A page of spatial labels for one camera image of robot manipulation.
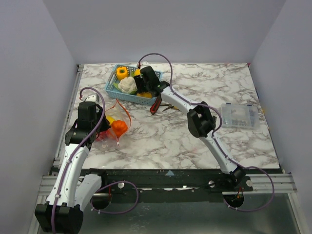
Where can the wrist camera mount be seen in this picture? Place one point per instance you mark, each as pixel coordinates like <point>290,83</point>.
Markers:
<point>142,64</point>
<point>92,97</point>

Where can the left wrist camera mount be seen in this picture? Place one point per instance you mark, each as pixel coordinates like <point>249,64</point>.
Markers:
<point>92,97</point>

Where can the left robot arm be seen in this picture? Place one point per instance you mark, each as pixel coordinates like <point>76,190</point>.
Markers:
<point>62,213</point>

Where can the orange pumpkin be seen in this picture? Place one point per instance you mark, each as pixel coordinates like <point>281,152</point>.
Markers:
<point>119,127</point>

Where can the yellow lemon front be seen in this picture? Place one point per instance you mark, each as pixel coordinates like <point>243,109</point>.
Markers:
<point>110,119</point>

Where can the blue plastic basket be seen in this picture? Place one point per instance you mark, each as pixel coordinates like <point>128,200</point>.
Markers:
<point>115,93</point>

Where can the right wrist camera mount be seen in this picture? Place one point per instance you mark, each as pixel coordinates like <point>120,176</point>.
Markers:
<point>142,64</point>

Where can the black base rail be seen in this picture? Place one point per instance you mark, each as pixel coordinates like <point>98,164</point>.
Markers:
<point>167,185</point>

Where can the yellow handled pliers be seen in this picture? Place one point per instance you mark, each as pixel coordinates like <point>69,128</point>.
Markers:
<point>168,106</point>

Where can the clear plastic parts box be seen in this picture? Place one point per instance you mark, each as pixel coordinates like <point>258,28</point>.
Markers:
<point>239,116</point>

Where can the yellow bell pepper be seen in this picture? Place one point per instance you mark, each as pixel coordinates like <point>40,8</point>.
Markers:
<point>121,73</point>

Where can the yellow lemon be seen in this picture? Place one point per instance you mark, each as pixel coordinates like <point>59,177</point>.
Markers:
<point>110,119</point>
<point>137,73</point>

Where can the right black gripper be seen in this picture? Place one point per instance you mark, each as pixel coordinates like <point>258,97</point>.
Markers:
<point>139,83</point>

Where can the black bit holder strip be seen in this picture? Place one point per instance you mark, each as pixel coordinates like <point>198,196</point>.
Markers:
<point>214,121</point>

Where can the white cauliflower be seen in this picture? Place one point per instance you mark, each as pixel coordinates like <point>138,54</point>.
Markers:
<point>126,85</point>

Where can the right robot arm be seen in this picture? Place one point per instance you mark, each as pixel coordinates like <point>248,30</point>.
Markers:
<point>201,123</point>

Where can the yellow lemon back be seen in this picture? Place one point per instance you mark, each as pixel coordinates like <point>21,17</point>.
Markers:
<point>137,73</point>

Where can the small orange fruit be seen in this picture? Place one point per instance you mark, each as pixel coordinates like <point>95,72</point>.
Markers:
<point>144,95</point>

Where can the red bell pepper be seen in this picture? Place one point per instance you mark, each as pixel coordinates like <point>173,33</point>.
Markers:
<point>102,136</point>

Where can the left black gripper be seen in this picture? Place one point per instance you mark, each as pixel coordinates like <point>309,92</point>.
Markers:
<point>106,126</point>

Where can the clear zip top bag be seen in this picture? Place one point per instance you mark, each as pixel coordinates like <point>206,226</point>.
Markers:
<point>118,112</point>

